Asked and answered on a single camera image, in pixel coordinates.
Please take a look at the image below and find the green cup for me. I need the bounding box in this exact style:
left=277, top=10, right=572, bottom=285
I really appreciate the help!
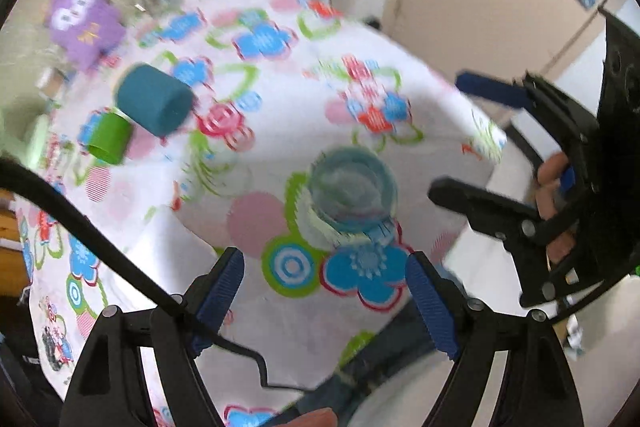
left=86, top=112, right=134, bottom=166

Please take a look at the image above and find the black cable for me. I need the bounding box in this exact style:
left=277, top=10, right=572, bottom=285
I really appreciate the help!
left=0, top=158, right=321, bottom=392

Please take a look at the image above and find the person's right hand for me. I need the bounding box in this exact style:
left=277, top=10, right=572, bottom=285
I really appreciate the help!
left=536, top=153, right=578, bottom=265

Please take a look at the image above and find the purple plush toy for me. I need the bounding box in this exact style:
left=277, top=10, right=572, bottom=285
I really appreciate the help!
left=44, top=0, right=127, bottom=72

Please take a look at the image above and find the person's left hand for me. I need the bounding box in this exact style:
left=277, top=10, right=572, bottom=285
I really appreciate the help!
left=272, top=407, right=338, bottom=427

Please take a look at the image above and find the floral tablecloth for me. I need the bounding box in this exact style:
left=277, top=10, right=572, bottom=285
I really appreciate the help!
left=12, top=0, right=508, bottom=427

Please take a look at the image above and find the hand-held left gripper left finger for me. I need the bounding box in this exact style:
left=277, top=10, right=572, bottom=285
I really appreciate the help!
left=60, top=248, right=246, bottom=427

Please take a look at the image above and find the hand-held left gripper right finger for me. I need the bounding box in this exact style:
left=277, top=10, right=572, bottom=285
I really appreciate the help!
left=405, top=251, right=584, bottom=427

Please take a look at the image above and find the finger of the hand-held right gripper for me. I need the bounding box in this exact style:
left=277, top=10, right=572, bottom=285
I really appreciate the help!
left=455, top=70, right=602, bottom=158
left=428, top=176, right=597, bottom=309

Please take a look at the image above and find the teal cup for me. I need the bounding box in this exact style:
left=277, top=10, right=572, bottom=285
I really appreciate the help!
left=114, top=63, right=195, bottom=138

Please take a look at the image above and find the light green object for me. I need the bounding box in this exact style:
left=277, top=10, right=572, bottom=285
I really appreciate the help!
left=0, top=109, right=51, bottom=170

